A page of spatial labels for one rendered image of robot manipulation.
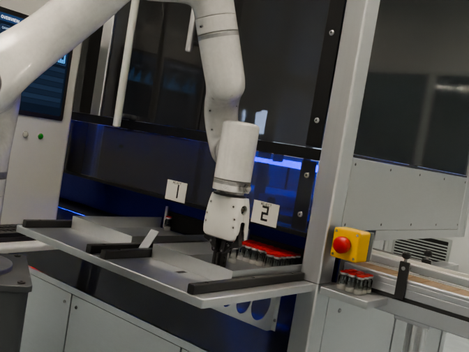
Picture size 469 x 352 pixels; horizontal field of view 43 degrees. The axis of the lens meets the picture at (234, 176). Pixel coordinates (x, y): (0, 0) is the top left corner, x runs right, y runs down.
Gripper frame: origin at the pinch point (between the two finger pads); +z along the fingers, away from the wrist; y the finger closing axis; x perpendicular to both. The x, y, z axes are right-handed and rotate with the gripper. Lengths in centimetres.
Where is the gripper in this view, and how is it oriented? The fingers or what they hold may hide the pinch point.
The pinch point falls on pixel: (219, 260)
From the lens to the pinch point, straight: 135.8
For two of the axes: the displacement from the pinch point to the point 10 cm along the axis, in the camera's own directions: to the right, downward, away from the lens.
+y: -7.5, -1.6, 6.4
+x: -6.4, -0.6, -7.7
